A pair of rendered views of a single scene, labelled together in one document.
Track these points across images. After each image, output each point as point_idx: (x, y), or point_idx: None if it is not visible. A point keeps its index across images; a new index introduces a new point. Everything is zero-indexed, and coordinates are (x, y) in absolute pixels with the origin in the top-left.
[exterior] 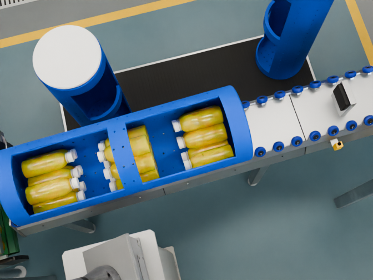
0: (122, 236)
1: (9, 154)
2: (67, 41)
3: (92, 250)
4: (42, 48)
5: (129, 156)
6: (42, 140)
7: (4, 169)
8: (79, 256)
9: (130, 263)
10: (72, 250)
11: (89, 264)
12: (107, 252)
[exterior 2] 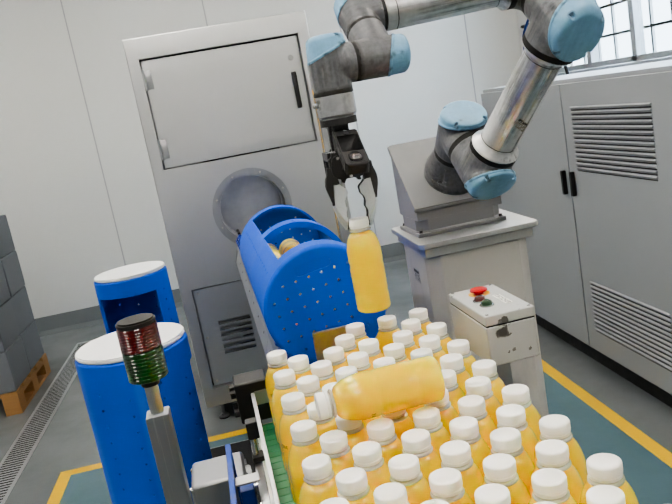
0: (391, 149)
1: (276, 261)
2: (107, 343)
3: (410, 192)
4: (102, 355)
5: (304, 219)
6: (264, 263)
7: (299, 246)
8: (424, 239)
9: (417, 143)
10: (417, 242)
11: (427, 198)
12: (410, 171)
